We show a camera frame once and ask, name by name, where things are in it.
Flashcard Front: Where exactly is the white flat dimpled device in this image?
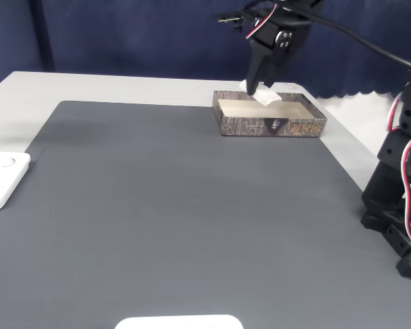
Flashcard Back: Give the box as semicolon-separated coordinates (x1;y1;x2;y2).
114;314;244;329
0;151;32;212

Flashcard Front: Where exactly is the white block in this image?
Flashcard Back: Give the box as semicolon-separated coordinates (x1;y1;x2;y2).
238;80;282;106

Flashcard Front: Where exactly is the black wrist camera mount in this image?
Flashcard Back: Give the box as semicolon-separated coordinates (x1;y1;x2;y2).
214;8;258;34

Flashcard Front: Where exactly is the grey table mat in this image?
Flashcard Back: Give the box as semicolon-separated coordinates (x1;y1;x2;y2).
0;100;411;329

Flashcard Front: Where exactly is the patterned grey cardboard box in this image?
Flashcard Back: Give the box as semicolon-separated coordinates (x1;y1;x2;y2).
212;90;329;138

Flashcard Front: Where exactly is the dark blue partition curtain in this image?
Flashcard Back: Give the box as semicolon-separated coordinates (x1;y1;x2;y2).
0;0;411;100

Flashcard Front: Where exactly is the thick black camera cable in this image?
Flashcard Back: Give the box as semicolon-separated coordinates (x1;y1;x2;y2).
287;3;411;73

